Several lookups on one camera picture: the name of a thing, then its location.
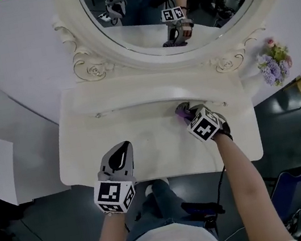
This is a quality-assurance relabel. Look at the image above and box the blue chair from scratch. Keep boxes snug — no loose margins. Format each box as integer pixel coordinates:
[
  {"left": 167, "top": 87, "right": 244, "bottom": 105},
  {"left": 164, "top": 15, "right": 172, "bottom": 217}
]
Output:
[{"left": 265, "top": 163, "right": 301, "bottom": 224}]

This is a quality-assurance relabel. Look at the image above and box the person's blue jeans leg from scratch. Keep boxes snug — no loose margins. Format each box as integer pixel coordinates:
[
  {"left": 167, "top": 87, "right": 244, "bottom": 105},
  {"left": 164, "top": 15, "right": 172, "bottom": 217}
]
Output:
[{"left": 115, "top": 171, "right": 217, "bottom": 241}]

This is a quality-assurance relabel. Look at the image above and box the white dressing tabletop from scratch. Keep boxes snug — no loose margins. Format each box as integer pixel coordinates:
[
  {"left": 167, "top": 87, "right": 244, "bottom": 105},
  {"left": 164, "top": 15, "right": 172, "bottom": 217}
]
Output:
[{"left": 45, "top": 56, "right": 265, "bottom": 196}]

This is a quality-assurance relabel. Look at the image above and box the oval white-framed mirror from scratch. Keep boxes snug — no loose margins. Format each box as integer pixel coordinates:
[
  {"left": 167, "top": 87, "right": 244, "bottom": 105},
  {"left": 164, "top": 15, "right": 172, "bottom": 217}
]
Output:
[{"left": 47, "top": 0, "right": 301, "bottom": 101}]

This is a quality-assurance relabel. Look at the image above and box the purple cloth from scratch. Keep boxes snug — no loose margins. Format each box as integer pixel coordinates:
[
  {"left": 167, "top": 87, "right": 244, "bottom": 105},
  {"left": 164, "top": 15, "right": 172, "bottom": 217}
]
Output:
[{"left": 174, "top": 106, "right": 197, "bottom": 127}]

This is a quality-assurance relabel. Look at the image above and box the person's right forearm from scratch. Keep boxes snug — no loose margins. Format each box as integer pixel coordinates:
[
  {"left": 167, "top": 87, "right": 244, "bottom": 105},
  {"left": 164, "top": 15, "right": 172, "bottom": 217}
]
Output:
[{"left": 210, "top": 123, "right": 295, "bottom": 241}]

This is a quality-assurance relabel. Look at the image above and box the black cable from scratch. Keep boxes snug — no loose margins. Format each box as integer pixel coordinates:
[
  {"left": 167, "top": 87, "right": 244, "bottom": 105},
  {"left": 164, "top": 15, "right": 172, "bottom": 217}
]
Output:
[{"left": 209, "top": 164, "right": 233, "bottom": 207}]

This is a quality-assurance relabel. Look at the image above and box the black waist device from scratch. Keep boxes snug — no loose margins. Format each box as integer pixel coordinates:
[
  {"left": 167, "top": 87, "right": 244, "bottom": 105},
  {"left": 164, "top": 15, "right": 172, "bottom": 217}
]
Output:
[{"left": 180, "top": 195, "right": 227, "bottom": 222}]

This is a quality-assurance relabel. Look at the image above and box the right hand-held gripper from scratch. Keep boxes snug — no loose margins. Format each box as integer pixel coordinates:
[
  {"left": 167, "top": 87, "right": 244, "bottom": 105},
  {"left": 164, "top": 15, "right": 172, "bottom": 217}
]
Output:
[{"left": 173, "top": 94, "right": 233, "bottom": 149}]

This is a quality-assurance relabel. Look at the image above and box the person's white shoe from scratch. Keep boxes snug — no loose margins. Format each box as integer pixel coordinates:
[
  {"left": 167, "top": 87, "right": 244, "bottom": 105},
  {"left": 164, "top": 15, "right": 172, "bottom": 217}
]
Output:
[{"left": 142, "top": 176, "right": 171, "bottom": 197}]

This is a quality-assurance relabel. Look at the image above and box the purple flower bouquet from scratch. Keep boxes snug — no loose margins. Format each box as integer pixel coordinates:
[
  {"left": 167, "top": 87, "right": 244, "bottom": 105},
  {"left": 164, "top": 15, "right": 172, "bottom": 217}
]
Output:
[{"left": 252, "top": 34, "right": 297, "bottom": 90}]

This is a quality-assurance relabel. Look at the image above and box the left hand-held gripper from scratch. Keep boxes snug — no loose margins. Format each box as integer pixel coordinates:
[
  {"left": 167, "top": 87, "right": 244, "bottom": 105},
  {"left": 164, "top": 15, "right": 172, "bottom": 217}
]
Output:
[{"left": 85, "top": 139, "right": 144, "bottom": 219}]

